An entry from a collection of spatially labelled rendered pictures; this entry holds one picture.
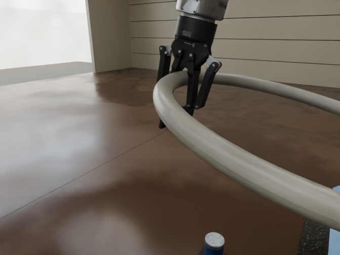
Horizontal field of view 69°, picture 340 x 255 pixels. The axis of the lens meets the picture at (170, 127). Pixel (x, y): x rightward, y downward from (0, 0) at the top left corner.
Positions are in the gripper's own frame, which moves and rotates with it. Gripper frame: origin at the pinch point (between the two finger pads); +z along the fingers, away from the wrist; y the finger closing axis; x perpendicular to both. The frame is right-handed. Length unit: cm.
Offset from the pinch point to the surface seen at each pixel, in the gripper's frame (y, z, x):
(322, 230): 35.6, 14.1, 9.7
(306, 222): 33.3, 17.1, 14.5
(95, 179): -99, 117, 75
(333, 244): 37.1, 12.1, 4.3
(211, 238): 8, 80, 56
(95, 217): -64, 111, 45
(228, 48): -218, 35, 622
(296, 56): -50, 12, 619
